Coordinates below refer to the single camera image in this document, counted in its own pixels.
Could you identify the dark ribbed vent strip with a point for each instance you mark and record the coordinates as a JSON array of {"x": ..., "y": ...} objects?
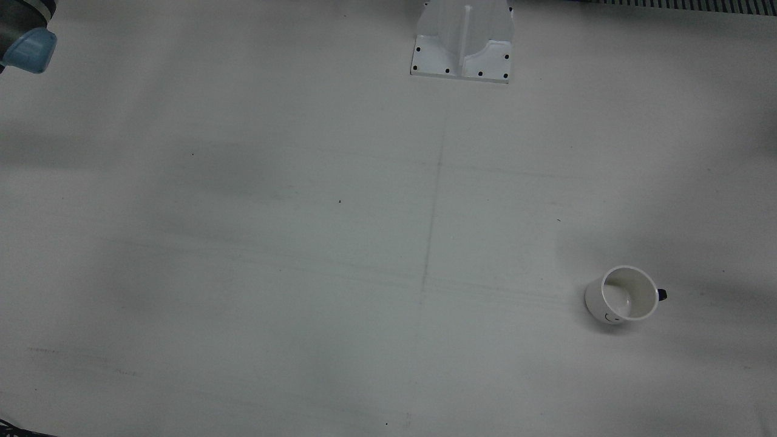
[{"x": 686, "y": 3}]

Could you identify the white metal mounting bracket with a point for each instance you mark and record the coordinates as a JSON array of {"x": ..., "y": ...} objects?
[{"x": 461, "y": 48}]

